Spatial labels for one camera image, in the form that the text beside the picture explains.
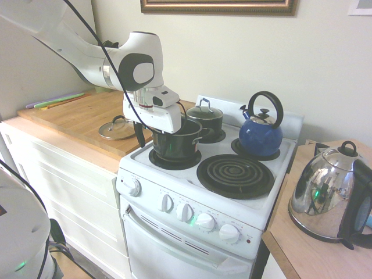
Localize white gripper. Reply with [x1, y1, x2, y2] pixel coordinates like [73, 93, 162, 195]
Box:
[122, 98, 183, 148]

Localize glass lid with black handle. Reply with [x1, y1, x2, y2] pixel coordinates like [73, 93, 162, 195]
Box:
[98, 115, 138, 141]

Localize black pot without lid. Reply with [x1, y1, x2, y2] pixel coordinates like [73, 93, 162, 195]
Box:
[151, 118, 203, 161]

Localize black pot with lid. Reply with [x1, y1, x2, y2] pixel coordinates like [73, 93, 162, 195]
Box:
[187, 113, 224, 139]

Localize small coil burner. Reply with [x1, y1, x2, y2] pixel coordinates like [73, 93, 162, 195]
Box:
[198, 128, 227, 144]
[230, 137, 281, 162]
[148, 147, 202, 171]

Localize white stove knob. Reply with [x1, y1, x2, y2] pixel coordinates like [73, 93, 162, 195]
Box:
[126, 177, 142, 197]
[219, 224, 241, 242]
[160, 194, 174, 212]
[176, 203, 194, 223]
[195, 213, 216, 232]

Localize light green bowl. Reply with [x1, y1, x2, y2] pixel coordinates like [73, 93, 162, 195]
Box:
[93, 84, 115, 94]

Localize large wooden cutting board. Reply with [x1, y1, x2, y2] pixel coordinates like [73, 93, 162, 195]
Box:
[17, 90, 196, 162]

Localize orange knife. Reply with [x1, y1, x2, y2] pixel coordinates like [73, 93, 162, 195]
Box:
[47, 94, 91, 109]

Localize white base cabinet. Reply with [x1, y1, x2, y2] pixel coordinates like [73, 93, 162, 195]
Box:
[0, 118, 129, 279]

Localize coloured utensils on counter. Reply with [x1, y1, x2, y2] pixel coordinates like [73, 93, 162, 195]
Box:
[25, 92, 85, 109]

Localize green knife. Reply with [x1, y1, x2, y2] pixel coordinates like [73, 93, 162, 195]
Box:
[33, 94, 85, 110]

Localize large coil burner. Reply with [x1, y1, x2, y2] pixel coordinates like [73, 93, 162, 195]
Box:
[196, 153, 275, 200]

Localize blue enamel whistling kettle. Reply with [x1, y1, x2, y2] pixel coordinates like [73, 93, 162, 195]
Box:
[238, 91, 284, 156]

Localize white electric stove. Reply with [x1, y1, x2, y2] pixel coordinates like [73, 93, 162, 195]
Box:
[116, 94, 305, 279]

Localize gold framed picture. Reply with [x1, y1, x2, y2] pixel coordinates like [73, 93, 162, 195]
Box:
[139, 0, 299, 16]

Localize stainless steel electric kettle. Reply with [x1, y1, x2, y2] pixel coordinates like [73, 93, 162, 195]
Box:
[287, 140, 372, 251]

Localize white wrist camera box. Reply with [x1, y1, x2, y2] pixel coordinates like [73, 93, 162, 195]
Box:
[151, 88, 180, 109]

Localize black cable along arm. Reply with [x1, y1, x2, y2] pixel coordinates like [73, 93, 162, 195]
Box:
[62, 0, 155, 131]

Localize white oven door handle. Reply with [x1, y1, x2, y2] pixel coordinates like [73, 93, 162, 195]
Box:
[123, 205, 234, 269]

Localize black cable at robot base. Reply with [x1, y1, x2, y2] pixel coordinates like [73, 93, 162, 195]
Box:
[0, 159, 49, 279]

